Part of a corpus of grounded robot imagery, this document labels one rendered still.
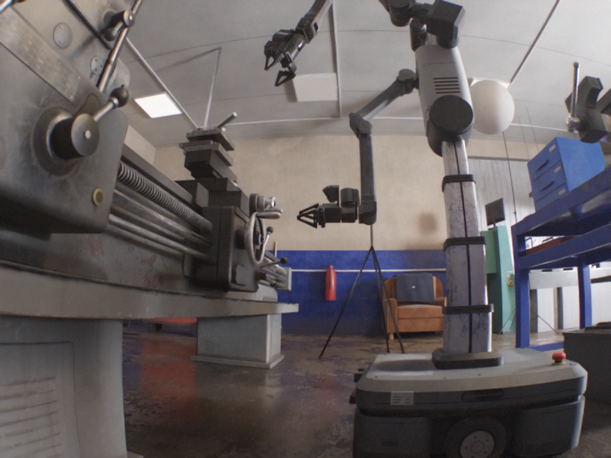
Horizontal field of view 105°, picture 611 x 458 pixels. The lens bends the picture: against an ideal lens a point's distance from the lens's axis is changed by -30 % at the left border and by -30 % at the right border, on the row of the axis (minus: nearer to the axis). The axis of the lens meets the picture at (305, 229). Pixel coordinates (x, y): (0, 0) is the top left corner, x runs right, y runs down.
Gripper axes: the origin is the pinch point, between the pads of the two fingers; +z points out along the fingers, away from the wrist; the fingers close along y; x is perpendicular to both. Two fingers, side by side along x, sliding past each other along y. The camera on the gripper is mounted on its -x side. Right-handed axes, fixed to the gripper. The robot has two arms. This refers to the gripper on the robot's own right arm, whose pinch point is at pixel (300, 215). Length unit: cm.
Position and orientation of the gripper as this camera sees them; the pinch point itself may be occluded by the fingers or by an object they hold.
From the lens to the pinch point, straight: 119.8
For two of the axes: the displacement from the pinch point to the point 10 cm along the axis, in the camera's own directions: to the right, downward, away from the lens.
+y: -1.2, 3.2, -9.4
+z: -9.9, 0.0, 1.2
